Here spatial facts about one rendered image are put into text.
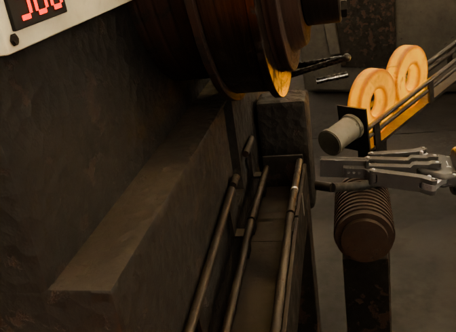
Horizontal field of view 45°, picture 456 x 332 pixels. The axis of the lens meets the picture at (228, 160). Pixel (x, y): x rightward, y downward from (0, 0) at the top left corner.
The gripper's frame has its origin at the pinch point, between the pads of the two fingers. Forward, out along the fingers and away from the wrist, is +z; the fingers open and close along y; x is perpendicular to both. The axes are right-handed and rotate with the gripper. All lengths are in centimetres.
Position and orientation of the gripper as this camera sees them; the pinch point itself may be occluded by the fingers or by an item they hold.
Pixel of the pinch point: (342, 167)
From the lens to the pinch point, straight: 89.8
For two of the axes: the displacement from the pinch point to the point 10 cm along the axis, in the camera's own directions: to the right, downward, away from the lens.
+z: -9.8, -0.3, 1.9
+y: 1.9, -4.1, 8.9
